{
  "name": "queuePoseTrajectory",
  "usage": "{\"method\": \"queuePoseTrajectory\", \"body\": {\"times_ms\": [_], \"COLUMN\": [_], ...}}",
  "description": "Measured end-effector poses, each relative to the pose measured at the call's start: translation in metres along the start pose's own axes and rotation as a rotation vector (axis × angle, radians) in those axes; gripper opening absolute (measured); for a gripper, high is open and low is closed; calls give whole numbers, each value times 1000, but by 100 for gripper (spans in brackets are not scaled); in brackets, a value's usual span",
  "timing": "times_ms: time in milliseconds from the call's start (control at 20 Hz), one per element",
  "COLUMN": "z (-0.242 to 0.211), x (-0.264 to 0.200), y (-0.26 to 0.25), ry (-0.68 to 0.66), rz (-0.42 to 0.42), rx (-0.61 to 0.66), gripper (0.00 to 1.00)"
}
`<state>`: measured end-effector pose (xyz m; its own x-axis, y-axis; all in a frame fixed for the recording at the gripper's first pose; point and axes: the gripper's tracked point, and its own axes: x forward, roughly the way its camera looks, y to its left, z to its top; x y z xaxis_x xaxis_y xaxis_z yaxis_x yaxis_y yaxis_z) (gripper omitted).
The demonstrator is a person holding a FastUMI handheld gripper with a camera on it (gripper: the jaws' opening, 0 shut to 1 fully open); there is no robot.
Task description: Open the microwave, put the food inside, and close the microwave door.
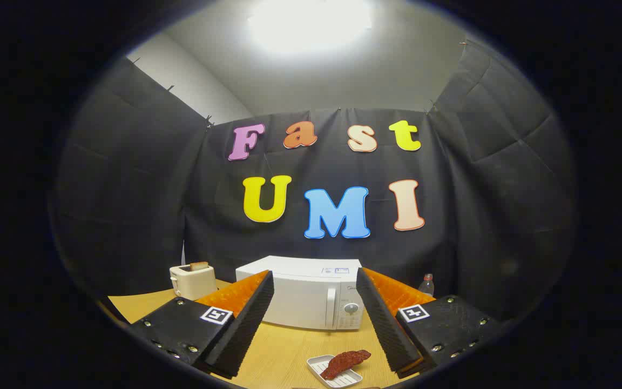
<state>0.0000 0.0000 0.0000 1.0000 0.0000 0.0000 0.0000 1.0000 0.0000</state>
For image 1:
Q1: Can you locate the white toaster oven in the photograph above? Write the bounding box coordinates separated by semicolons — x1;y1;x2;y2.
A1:
235;256;368;331

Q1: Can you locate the dark red meat strip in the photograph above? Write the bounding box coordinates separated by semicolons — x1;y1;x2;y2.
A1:
320;350;372;380

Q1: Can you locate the cream toaster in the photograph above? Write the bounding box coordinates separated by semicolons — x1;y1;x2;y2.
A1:
169;264;218;301

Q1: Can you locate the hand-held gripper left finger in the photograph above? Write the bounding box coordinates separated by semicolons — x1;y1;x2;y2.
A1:
127;270;275;379

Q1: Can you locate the small white ribbed tray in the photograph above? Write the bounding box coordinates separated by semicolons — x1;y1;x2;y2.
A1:
306;354;364;389

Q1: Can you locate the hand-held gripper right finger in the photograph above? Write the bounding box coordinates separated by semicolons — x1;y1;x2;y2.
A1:
355;267;503;379

